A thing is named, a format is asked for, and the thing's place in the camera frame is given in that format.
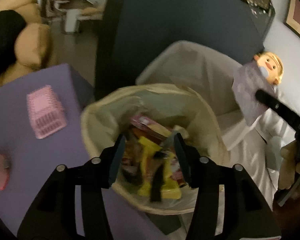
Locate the white pillow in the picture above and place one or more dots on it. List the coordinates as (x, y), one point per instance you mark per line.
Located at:
(210, 80)

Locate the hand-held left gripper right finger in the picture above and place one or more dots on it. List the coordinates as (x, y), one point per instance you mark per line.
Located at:
(182, 160)

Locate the yellow beanbag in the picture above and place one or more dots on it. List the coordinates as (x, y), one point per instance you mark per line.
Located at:
(32, 45)

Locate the dining table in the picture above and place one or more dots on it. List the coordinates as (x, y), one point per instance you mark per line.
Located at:
(70, 17)

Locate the pale lilac cloth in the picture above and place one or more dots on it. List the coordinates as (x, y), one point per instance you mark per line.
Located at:
(247, 97)

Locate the yellow wrapper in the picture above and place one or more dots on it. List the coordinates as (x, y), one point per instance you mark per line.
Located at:
(147, 152)

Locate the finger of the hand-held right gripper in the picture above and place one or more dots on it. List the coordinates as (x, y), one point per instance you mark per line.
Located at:
(270, 101)

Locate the dark blue cabinet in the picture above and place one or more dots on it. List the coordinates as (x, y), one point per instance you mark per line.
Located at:
(177, 17)

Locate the plush doll with mask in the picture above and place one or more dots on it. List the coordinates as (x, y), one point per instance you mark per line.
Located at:
(271, 65)

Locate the black jacket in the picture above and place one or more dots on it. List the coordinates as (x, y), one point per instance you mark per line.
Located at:
(2, 42)

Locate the pink plastic basket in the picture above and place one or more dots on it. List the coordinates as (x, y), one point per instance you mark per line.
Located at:
(45, 110)

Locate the bin with yellowish bag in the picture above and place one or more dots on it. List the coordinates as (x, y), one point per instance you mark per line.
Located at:
(102, 120)

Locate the long pink box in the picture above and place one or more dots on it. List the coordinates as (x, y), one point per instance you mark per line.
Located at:
(150, 126)

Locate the person's right hand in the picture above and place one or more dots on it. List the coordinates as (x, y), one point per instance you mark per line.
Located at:
(287, 170)

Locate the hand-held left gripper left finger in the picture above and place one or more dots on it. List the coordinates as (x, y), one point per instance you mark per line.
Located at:
(117, 160)

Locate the person's right forearm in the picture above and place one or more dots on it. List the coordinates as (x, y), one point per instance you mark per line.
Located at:
(292, 220)

